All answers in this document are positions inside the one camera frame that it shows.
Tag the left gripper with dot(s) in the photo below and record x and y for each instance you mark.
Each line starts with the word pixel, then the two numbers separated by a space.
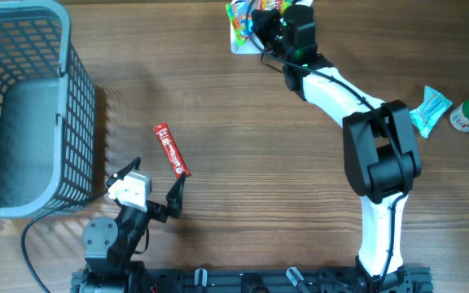
pixel 160 213

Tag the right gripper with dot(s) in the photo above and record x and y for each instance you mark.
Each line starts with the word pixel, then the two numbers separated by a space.
pixel 260 26

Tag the red snack stick packet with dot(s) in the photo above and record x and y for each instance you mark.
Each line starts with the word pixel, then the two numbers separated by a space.
pixel 171 150

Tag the Haribo gummy worms bag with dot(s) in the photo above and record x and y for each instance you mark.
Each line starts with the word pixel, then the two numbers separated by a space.
pixel 237 12

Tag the light teal tissue pack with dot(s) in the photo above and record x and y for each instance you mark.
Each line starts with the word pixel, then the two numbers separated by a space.
pixel 427 114

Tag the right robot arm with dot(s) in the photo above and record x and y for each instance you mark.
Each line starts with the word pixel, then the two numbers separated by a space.
pixel 381 157

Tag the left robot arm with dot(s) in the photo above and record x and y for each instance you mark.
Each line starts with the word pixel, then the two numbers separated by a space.
pixel 110 243

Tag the white barcode scanner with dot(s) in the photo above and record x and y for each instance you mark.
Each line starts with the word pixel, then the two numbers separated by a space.
pixel 239 48

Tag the grey plastic mesh basket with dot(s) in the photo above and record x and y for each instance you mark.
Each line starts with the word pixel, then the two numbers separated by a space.
pixel 47 112

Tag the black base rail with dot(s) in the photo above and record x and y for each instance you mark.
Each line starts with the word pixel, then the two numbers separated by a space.
pixel 325 280

